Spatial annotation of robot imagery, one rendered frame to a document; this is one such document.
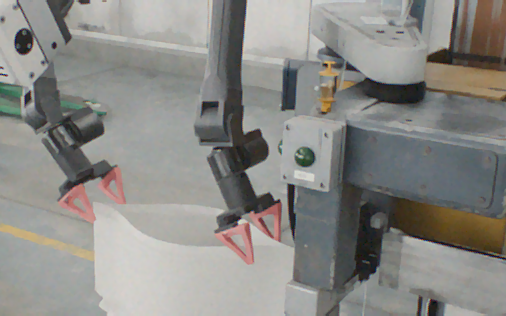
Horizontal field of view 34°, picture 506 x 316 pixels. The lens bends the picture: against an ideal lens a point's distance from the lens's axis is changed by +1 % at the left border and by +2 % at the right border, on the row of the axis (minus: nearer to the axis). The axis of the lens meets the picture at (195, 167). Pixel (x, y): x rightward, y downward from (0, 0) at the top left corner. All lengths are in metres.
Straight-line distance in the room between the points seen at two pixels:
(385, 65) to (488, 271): 0.35
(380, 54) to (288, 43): 5.83
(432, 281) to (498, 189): 0.29
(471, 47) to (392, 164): 0.50
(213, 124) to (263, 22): 5.74
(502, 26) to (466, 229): 0.37
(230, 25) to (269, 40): 5.69
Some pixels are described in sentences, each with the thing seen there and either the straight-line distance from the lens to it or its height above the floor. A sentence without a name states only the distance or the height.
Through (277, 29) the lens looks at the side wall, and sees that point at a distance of 7.10.
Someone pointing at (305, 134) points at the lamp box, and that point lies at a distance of 1.13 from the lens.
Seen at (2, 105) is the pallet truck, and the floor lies 0.08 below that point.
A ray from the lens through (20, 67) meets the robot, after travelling 1.12.
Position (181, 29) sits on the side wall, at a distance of 7.62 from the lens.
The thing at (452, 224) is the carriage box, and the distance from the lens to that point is 1.47.
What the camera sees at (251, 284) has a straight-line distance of 1.50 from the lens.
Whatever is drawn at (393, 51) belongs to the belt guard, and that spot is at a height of 1.41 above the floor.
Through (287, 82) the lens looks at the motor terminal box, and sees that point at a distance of 1.64.
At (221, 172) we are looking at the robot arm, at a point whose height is 1.16.
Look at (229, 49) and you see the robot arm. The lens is 1.45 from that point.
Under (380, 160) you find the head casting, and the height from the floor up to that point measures 1.28.
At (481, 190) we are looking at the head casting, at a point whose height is 1.27.
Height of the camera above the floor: 1.63
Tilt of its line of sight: 19 degrees down
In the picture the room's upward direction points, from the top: 1 degrees clockwise
